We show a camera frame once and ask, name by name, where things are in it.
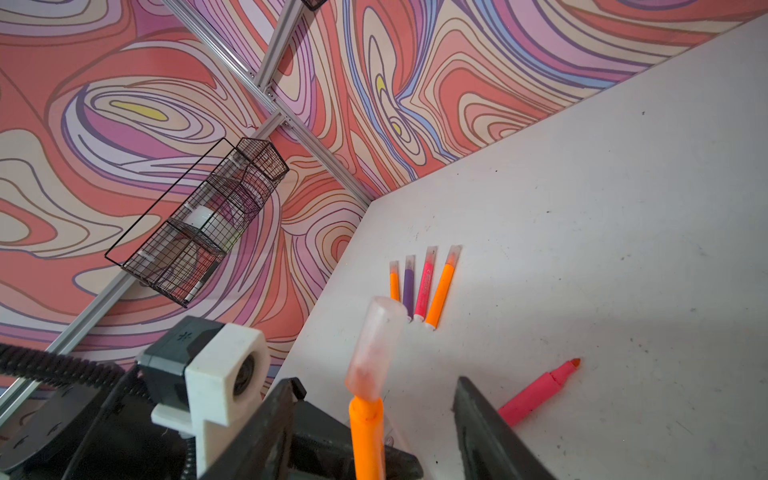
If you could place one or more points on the pink pen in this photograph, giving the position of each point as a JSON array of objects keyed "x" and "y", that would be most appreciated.
[
  {"x": 537, "y": 393},
  {"x": 420, "y": 310}
]

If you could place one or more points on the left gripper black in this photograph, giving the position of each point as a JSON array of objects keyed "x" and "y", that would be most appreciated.
[{"x": 127, "y": 445}]

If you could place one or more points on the black wire basket back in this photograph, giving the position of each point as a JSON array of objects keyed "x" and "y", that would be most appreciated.
[{"x": 313, "y": 5}]

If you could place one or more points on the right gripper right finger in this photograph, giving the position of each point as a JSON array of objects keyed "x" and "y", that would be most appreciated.
[{"x": 489, "y": 448}]

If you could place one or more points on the orange pen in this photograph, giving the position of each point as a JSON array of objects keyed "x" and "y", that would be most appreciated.
[
  {"x": 440, "y": 296},
  {"x": 366, "y": 426},
  {"x": 394, "y": 283}
]

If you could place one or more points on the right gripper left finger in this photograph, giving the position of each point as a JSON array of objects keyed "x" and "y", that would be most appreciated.
[{"x": 261, "y": 450}]

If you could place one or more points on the black wire basket left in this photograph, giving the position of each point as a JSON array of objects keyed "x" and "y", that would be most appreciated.
[{"x": 179, "y": 242}]

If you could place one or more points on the black wire basket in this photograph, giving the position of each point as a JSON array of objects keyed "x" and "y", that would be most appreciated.
[
  {"x": 179, "y": 242},
  {"x": 313, "y": 5}
]

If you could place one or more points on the purple pen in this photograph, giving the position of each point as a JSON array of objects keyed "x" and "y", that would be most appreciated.
[{"x": 408, "y": 295}]

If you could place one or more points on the silver tape roll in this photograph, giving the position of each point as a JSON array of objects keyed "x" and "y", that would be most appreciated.
[{"x": 206, "y": 221}]

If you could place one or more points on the translucent pen cap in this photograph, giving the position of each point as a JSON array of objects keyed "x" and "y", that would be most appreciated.
[{"x": 376, "y": 345}]

